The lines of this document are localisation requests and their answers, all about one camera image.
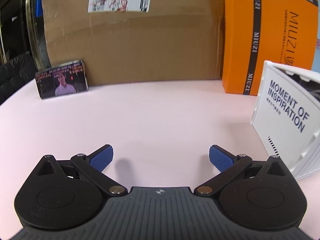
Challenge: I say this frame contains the white plastic storage box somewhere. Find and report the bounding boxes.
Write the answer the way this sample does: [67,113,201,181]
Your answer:
[251,61,319,180]

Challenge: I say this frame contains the small photo card pack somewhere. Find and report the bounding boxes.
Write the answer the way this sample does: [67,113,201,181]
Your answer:
[35,60,88,99]

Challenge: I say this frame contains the brown cardboard box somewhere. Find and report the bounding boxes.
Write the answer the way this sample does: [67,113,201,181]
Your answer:
[42,0,224,85]

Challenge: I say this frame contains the orange MIUZI box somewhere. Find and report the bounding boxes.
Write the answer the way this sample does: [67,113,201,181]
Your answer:
[222,0,318,95]

